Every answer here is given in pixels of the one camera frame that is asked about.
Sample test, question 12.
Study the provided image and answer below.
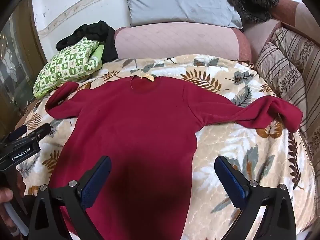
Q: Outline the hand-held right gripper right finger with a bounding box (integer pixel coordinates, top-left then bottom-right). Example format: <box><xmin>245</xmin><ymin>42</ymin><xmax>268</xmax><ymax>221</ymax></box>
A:
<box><xmin>214</xmin><ymin>156</ymin><xmax>297</xmax><ymax>240</ymax></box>

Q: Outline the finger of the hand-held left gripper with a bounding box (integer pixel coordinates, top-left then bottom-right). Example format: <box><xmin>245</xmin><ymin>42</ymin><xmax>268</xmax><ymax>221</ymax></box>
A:
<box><xmin>24</xmin><ymin>123</ymin><xmax>52</xmax><ymax>141</ymax></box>
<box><xmin>7</xmin><ymin>125</ymin><xmax>27</xmax><ymax>142</ymax></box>

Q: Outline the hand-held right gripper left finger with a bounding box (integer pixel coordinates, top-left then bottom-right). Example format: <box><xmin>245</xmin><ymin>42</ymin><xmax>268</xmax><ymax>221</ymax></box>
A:
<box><xmin>28</xmin><ymin>156</ymin><xmax>112</xmax><ymax>240</ymax></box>

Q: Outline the dark red sweater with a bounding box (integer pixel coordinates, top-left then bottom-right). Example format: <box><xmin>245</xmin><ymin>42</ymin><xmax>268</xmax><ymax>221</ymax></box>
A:
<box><xmin>45</xmin><ymin>74</ymin><xmax>303</xmax><ymax>240</ymax></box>

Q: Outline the person's left hand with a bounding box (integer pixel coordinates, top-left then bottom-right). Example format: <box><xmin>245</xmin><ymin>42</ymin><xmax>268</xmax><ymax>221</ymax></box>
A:
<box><xmin>0</xmin><ymin>187</ymin><xmax>16</xmax><ymax>233</ymax></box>

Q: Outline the leaf printed blanket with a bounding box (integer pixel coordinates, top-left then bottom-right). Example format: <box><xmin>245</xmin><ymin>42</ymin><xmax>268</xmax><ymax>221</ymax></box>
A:
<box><xmin>15</xmin><ymin>55</ymin><xmax>316</xmax><ymax>240</ymax></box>

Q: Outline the white tube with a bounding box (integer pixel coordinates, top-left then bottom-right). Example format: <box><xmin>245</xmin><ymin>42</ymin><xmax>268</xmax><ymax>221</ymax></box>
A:
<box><xmin>3</xmin><ymin>202</ymin><xmax>28</xmax><ymax>236</ymax></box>

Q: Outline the wooden glass door cabinet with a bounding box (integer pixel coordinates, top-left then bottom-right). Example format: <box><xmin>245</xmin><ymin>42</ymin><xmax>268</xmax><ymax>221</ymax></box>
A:
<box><xmin>0</xmin><ymin>0</ymin><xmax>48</xmax><ymax>135</ymax></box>

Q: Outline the green checkered pillow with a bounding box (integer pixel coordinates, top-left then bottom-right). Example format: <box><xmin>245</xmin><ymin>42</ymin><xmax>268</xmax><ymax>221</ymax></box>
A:
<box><xmin>33</xmin><ymin>37</ymin><xmax>105</xmax><ymax>99</ymax></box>

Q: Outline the black garment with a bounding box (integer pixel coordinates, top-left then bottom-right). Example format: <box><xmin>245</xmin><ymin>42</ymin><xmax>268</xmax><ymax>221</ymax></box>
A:
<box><xmin>56</xmin><ymin>21</ymin><xmax>118</xmax><ymax>62</ymax></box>

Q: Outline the striped beige quilt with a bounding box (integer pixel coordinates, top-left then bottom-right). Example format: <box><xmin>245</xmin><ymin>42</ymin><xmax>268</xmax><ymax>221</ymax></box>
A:
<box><xmin>254</xmin><ymin>27</ymin><xmax>320</xmax><ymax>170</ymax></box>

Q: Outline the pink bolster cushion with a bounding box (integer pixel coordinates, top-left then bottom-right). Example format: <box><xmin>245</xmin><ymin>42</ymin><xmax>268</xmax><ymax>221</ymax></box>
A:
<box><xmin>114</xmin><ymin>26</ymin><xmax>252</xmax><ymax>62</ymax></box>

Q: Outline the pink sofa armrest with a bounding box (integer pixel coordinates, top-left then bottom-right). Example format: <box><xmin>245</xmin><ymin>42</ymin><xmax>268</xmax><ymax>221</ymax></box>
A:
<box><xmin>244</xmin><ymin>0</ymin><xmax>320</xmax><ymax>63</ymax></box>

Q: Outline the dark furry garment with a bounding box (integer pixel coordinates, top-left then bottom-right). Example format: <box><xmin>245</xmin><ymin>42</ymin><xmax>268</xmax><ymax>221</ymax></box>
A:
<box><xmin>229</xmin><ymin>0</ymin><xmax>280</xmax><ymax>23</ymax></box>

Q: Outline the grey pillow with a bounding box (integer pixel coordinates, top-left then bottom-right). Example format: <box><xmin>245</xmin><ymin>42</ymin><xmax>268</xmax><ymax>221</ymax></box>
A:
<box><xmin>124</xmin><ymin>0</ymin><xmax>243</xmax><ymax>29</ymax></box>

